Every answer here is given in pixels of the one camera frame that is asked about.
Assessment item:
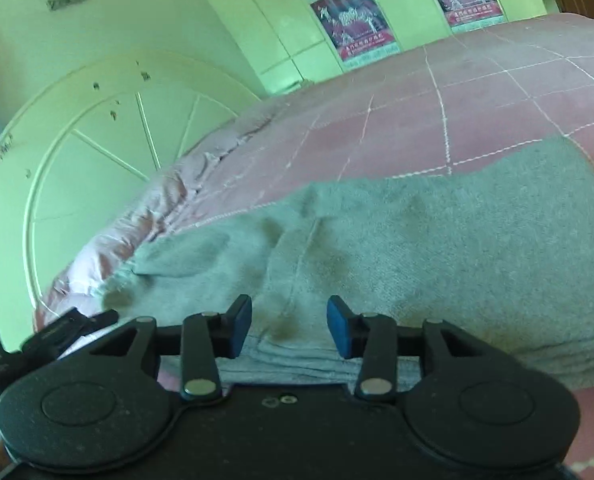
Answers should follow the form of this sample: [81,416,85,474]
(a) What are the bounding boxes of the white arched headboard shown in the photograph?
[0,50,266,356]

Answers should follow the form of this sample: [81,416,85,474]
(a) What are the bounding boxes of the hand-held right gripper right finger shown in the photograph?
[327,295,488,404]

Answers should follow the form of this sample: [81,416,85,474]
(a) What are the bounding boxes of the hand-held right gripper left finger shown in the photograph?
[89,295,253,402]

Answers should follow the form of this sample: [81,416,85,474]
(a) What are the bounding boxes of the grey pants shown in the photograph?
[102,135,594,394]

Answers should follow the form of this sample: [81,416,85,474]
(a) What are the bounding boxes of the pink checked bedsheet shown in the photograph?
[32,10,594,478]

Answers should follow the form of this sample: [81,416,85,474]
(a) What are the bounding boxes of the white glossy wardrobe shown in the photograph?
[181,0,564,97]

